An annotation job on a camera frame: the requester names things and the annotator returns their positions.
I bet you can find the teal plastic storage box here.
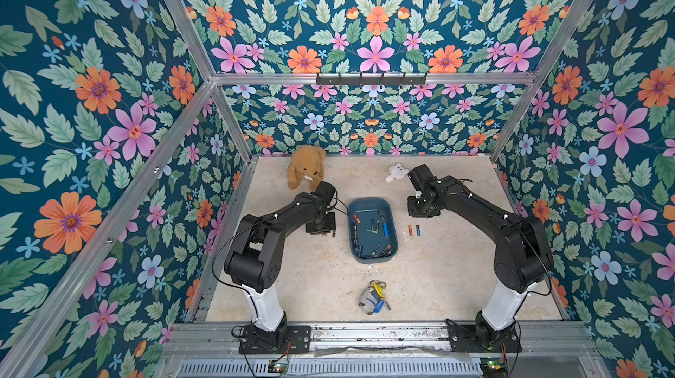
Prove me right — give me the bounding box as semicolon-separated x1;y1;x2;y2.
347;198;399;264

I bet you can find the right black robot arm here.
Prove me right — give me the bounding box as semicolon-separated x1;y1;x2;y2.
407;165;554;334

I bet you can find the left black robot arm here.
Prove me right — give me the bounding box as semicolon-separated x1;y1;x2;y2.
223;182;337;337

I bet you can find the small white plush bunny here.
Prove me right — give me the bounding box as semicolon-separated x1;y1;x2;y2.
385;163;409;183

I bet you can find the brown teddy bear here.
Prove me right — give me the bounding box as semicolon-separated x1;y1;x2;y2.
287;145;327;192

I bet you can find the grey plush toy keychain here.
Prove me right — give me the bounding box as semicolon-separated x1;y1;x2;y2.
358;281;391;316

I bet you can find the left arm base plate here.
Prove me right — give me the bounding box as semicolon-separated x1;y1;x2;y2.
236;325;312;355

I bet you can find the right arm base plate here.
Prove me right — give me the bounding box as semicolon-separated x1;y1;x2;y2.
446;319;522;353

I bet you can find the black wall hook rail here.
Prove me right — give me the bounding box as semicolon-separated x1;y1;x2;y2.
315;73;427;87

